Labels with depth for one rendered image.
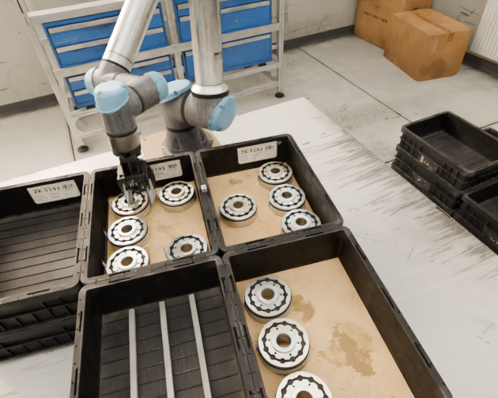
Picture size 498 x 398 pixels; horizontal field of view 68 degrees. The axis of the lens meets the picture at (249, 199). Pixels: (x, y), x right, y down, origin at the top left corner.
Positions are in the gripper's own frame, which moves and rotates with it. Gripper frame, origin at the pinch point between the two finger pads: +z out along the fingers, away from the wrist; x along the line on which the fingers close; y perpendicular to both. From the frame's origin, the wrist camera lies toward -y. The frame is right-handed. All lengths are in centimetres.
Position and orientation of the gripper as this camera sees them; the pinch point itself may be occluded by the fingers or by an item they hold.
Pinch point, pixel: (142, 200)
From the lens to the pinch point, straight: 110.4
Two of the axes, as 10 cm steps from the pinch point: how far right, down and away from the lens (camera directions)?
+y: 2.6, 6.3, -7.3
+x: 9.6, -1.9, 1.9
